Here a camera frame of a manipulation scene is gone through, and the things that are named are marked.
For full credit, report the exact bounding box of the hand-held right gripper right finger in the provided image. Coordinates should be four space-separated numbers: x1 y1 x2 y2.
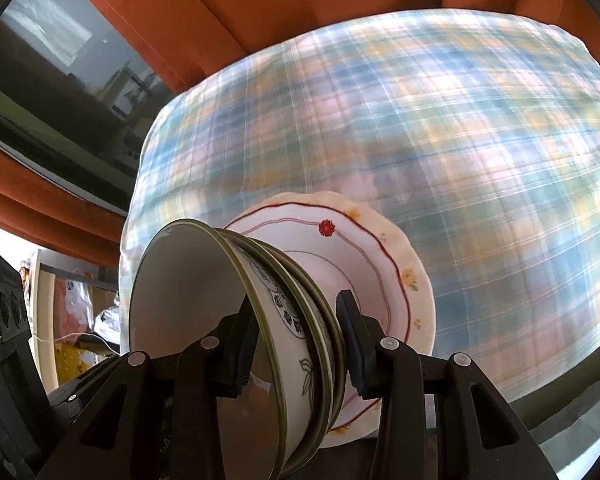
335 290 556 480

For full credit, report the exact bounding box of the yellow packet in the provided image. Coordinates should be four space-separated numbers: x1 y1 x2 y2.
55 342 98 388

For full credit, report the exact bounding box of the white bowl blue floral print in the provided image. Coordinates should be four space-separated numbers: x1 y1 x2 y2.
128 219 326 480
220 227 333 478
230 230 348 441

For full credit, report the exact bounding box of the wooden shelf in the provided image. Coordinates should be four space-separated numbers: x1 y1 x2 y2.
32 259 58 393

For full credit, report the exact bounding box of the small red floral plate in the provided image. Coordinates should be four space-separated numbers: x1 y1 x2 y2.
223 201 412 428

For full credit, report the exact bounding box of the white plastic bag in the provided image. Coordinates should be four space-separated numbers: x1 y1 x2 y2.
60 272 118 341

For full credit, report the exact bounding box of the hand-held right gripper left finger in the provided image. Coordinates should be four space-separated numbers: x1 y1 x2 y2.
34 305 260 480

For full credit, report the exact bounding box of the large round yellow floral plate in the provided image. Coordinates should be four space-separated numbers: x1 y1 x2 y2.
223 191 437 449

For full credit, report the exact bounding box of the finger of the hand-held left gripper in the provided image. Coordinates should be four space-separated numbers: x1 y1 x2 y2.
49 353 132 411

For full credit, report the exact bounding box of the dark glass window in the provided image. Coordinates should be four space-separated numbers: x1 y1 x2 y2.
0 0 182 217

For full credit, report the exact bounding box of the plaid tablecloth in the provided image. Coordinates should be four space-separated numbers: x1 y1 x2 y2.
117 7 600 406

